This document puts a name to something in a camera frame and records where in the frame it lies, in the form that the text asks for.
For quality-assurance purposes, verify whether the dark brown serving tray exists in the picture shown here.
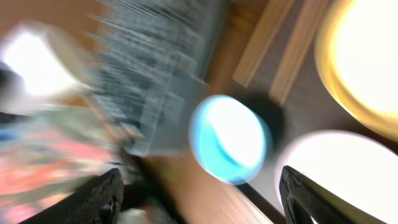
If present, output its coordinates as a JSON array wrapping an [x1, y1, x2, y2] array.
[[234, 1, 397, 223]]

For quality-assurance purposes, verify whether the light blue bowl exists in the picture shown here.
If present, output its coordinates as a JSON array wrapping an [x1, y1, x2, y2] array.
[[188, 95, 274, 185]]

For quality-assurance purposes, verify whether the wooden chopstick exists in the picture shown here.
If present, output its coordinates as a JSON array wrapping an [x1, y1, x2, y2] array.
[[233, 0, 295, 87], [269, 0, 329, 106]]

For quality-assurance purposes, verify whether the grey plastic dish rack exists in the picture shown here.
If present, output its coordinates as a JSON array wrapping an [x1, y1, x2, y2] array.
[[90, 0, 228, 157]]

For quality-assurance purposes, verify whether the white bowl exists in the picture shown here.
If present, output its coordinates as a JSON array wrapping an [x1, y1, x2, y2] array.
[[274, 130, 397, 223]]

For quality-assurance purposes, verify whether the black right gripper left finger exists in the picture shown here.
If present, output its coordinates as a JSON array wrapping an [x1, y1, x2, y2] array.
[[21, 168, 124, 224]]

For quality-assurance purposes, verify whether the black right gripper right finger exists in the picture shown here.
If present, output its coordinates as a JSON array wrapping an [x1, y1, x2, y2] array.
[[279, 166, 382, 224]]

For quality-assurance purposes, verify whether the yellow plate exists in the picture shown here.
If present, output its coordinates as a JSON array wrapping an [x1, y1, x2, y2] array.
[[315, 0, 397, 141]]

